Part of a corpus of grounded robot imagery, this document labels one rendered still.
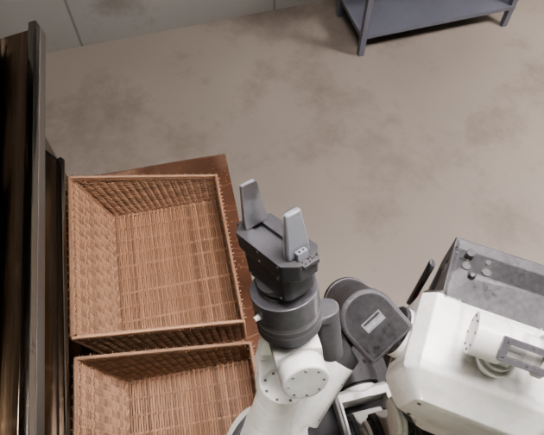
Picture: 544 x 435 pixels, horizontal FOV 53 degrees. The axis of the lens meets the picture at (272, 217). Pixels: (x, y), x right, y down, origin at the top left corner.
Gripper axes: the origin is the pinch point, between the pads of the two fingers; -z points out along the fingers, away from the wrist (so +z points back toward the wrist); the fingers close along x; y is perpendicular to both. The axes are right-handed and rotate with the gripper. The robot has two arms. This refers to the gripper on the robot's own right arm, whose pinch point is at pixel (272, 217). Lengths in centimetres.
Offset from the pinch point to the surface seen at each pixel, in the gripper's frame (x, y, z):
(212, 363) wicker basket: -65, -9, 95
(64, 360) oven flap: -64, 26, 62
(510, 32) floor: -147, -279, 89
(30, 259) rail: -42, 23, 18
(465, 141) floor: -112, -194, 115
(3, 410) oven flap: -26, 37, 29
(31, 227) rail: -47, 21, 15
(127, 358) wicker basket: -68, 12, 77
